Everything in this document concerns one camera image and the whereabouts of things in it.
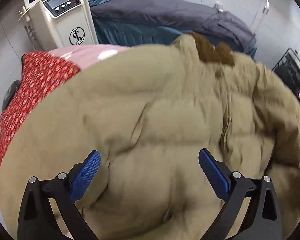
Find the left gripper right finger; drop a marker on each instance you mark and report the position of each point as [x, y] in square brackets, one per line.
[251, 209]

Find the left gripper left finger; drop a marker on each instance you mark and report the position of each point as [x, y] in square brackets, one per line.
[36, 219]

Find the khaki puffer jacket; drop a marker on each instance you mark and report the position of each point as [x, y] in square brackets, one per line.
[149, 111]

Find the red floral garment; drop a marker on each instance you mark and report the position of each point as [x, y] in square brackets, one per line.
[42, 73]

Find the pink polka dot bedspread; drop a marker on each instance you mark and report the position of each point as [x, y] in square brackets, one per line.
[84, 56]

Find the white beauty machine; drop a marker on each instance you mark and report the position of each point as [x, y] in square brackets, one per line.
[52, 24]

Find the grey blue bed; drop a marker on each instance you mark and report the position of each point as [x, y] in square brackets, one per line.
[136, 22]

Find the black wire rack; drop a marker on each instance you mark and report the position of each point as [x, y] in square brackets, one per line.
[288, 70]

